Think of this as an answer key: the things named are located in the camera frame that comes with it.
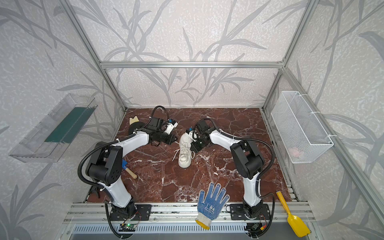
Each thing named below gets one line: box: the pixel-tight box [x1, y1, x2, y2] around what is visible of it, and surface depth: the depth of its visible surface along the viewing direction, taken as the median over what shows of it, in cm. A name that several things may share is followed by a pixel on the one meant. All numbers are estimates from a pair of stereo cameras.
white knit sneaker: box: [178, 132, 194, 169], surface depth 91 cm
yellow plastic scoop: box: [276, 191, 311, 238], surface depth 72 cm
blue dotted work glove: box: [195, 182, 230, 230], surface depth 77 cm
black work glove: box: [128, 115, 145, 136], surface depth 113 cm
